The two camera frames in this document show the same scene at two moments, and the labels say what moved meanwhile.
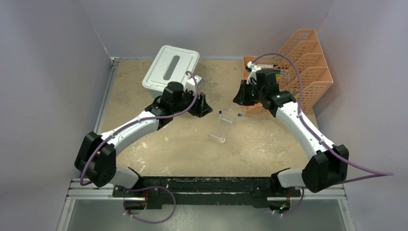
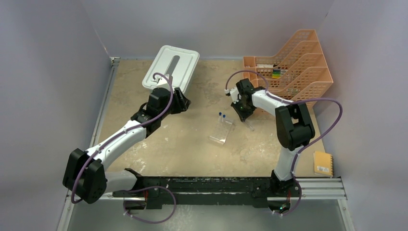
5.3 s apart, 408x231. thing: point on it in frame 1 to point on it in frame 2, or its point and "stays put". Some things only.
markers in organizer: x=279 y=72 stays put
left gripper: x=200 y=108 to x=182 y=103
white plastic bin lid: x=171 y=64 stays put
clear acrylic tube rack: x=221 y=128 stays put
